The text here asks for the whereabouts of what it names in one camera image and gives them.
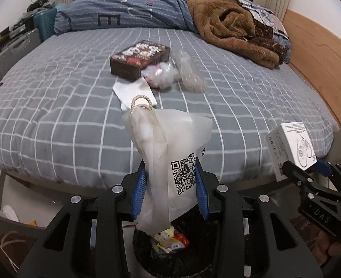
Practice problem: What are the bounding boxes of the white paper bag with handle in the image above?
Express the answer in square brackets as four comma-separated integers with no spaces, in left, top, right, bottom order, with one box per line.
[123,95,213,235]

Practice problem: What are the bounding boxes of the dark clutter pile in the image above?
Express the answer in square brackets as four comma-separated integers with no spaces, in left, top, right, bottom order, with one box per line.
[0,0,55,55]

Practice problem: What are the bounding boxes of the brown snack box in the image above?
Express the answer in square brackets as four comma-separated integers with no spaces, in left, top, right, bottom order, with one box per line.
[110,40,171,82]

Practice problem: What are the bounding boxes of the yellow white snack packet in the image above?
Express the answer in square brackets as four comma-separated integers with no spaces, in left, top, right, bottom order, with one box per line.
[155,227,185,252]

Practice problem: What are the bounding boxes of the clear plastic packaging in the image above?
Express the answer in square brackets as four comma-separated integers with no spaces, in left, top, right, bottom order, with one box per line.
[170,49,207,93]

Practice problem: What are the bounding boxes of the silver suitcase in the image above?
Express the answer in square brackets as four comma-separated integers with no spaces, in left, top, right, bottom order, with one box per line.
[0,28,41,86]

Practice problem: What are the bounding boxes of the small white box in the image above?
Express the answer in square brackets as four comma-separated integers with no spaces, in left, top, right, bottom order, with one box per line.
[265,122,317,181]

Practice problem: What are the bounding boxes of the blue grey duvet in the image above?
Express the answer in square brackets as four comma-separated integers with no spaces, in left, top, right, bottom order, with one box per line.
[55,0,201,34]

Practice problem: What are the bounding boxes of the red plastic wrapper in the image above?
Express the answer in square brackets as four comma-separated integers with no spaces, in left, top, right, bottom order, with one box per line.
[175,233,190,246]

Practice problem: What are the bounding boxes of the brown fleece blanket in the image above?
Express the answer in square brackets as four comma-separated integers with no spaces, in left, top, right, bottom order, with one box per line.
[186,0,287,70]

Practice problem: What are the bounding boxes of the wooden headboard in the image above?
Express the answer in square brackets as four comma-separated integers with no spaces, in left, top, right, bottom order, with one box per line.
[282,9,341,125]

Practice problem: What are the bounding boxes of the grey checked bed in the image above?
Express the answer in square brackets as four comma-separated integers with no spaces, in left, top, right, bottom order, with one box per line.
[0,25,340,193]

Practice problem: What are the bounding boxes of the person's right leg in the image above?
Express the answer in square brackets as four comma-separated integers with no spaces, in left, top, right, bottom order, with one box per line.
[289,214,327,267]

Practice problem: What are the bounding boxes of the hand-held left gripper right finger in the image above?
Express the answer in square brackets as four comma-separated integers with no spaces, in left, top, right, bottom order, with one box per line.
[195,158,324,278]

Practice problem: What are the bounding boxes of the white tissue paper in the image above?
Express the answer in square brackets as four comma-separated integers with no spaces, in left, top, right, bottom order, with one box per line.
[113,77,158,113]

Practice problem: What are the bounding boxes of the black trash bin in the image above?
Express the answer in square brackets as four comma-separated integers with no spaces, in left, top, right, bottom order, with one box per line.
[132,208,217,278]

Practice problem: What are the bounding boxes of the teal suitcase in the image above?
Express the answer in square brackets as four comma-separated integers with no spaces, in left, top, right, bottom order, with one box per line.
[33,4,65,42]

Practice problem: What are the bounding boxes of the clear plastic bag pink print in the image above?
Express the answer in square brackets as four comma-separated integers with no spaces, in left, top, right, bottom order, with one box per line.
[142,61,181,89]

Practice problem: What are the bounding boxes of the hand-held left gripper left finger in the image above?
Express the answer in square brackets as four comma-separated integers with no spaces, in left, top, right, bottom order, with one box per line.
[17,165,146,278]

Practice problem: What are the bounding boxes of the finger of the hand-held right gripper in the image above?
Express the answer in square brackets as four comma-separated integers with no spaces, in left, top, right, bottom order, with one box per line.
[283,161,318,194]
[315,158,341,192]

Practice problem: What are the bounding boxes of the person's right hand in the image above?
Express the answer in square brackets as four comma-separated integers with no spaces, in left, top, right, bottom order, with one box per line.
[312,229,341,267]

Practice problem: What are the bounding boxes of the patterned pillow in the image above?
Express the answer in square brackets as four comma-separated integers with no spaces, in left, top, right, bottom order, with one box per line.
[240,1,292,64]

